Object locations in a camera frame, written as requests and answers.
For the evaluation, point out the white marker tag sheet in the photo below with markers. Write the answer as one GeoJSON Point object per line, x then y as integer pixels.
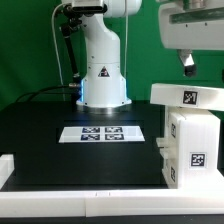
{"type": "Point", "coordinates": [101, 134]}

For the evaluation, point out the white cabinet body box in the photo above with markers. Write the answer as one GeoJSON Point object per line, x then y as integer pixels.
{"type": "Point", "coordinates": [189, 148]}

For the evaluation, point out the white cabinet top block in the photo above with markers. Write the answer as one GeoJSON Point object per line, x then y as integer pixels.
{"type": "Point", "coordinates": [208, 98]}

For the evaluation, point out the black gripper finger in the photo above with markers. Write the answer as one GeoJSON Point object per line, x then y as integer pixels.
{"type": "Point", "coordinates": [186, 58]}

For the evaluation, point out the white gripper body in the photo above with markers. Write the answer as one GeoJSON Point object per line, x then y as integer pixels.
{"type": "Point", "coordinates": [192, 24]}

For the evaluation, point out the white fence rail frame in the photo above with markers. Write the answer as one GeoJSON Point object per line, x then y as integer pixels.
{"type": "Point", "coordinates": [204, 199]}

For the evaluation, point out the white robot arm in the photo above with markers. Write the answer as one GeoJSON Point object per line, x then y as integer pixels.
{"type": "Point", "coordinates": [103, 87]}

